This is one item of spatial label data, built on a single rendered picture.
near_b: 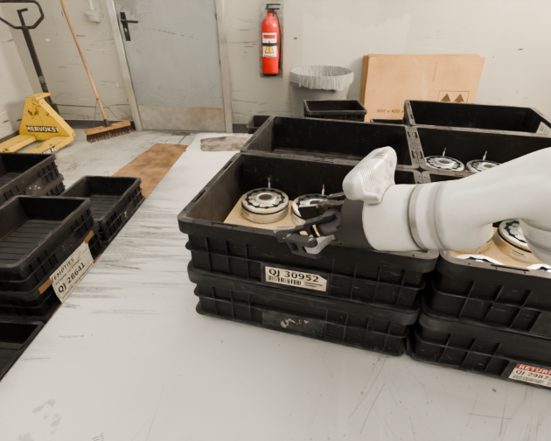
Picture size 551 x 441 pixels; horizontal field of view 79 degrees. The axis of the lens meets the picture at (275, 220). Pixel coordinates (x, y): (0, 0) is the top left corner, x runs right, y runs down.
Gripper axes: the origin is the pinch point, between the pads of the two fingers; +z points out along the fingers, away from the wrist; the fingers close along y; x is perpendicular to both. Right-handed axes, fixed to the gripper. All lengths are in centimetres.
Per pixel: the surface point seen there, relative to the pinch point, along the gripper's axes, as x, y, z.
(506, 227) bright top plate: -23.0, 32.5, -16.7
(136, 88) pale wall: 78, 153, 314
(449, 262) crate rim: -11.3, 6.7, -17.0
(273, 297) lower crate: -11.4, -5.1, 7.9
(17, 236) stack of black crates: 13, -22, 120
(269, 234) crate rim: 0.2, -3.5, 2.6
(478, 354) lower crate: -31.6, 8.7, -16.0
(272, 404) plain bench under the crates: -22.7, -16.5, 4.7
